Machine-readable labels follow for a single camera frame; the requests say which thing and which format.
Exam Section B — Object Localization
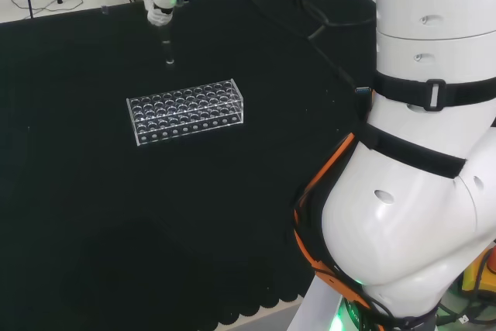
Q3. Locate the clear glass test tube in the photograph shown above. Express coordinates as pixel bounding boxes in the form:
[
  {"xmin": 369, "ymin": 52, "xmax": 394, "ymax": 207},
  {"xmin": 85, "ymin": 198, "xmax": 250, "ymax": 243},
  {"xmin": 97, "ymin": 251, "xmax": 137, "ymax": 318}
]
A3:
[{"xmin": 160, "ymin": 23, "xmax": 176, "ymax": 67}]

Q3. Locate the clear acrylic test tube rack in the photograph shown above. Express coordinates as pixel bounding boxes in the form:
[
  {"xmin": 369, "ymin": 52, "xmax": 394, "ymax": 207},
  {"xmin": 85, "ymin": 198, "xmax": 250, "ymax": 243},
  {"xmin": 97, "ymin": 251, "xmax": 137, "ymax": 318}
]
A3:
[{"xmin": 126, "ymin": 78, "xmax": 246, "ymax": 147}]

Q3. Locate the black bench cloth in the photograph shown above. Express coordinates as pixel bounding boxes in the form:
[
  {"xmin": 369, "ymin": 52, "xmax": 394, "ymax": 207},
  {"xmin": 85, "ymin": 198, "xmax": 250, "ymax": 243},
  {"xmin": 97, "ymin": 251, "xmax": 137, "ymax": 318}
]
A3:
[{"xmin": 0, "ymin": 0, "xmax": 379, "ymax": 328}]

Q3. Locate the yellow stop button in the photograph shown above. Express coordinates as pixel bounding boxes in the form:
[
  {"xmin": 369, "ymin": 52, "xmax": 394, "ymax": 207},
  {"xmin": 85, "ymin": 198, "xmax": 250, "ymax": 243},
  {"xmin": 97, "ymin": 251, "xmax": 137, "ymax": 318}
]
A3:
[{"xmin": 460, "ymin": 244, "xmax": 496, "ymax": 294}]

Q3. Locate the black cable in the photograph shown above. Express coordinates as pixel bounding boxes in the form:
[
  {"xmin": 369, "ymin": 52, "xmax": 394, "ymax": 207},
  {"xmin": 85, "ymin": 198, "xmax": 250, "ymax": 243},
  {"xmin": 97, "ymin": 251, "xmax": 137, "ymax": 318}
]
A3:
[{"xmin": 235, "ymin": 0, "xmax": 374, "ymax": 117}]

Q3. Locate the orange cable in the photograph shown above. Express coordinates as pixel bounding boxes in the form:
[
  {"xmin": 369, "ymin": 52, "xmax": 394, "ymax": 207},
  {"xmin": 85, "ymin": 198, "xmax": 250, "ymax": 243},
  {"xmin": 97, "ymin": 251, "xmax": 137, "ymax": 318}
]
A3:
[{"xmin": 292, "ymin": 132, "xmax": 375, "ymax": 311}]

